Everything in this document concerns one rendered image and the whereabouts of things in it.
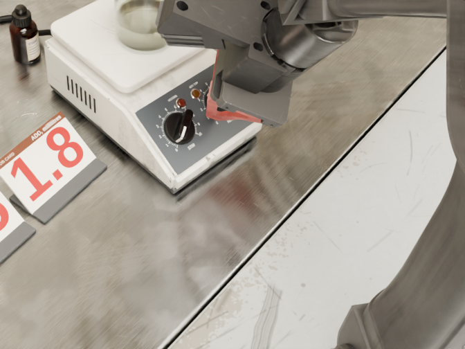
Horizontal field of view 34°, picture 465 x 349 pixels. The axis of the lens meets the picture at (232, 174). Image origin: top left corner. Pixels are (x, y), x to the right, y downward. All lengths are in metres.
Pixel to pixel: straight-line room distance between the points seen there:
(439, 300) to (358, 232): 0.33
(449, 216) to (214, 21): 0.28
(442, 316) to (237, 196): 0.36
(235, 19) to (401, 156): 0.29
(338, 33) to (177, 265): 0.26
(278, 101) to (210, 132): 0.11
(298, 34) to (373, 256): 0.25
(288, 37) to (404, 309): 0.24
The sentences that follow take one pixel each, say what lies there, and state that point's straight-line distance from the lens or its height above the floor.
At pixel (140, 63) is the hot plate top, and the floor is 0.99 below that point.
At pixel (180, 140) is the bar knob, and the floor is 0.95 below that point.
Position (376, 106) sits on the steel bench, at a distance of 0.87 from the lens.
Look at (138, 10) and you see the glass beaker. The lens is 0.72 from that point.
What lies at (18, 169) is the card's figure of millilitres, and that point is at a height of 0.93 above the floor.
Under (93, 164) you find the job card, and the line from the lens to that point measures 0.76.
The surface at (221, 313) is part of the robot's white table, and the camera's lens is 0.68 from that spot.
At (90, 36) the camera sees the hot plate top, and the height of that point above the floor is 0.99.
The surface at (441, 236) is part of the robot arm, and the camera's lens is 0.41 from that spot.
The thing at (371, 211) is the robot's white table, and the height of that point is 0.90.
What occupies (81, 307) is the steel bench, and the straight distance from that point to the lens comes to 0.68.
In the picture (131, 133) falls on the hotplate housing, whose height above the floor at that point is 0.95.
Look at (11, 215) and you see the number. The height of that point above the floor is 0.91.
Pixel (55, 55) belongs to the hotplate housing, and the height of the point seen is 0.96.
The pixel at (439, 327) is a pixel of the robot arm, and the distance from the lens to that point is 0.44.
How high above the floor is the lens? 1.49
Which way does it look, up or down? 50 degrees down
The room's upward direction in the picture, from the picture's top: 10 degrees clockwise
